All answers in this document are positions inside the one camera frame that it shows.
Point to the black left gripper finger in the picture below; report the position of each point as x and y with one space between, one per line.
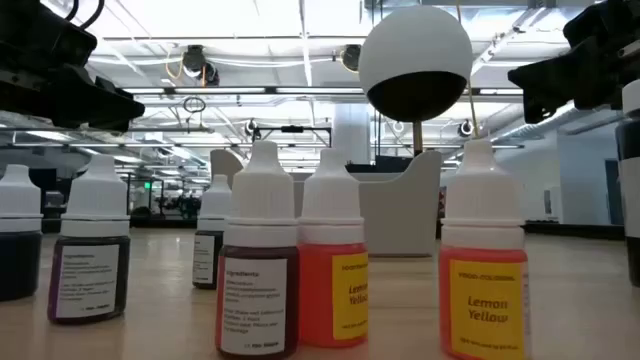
100 110
107 86

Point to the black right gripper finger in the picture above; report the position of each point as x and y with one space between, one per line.
550 85

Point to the small dark blue dropper bottle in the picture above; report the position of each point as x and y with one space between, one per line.
20 260

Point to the small purple dropper bottle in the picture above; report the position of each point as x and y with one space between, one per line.
90 280

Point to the small black dropper bottle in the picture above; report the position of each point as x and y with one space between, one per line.
205 260

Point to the white plastic storage bin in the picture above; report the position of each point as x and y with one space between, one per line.
400 215

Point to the small lemon yellow dropper bottle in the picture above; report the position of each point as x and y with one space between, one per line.
320 300
485 310

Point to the small red dropper bottle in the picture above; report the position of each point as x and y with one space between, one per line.
255 300

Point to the black monitor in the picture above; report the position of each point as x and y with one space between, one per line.
50 179

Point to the dark blue door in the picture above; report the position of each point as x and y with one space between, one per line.
612 192

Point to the white globe table lamp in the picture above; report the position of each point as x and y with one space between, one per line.
415 45

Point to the black overhead rig bar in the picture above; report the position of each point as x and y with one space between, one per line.
292 129

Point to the white building column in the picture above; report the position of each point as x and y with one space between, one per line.
352 130

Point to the white wall box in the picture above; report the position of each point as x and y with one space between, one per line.
550 201

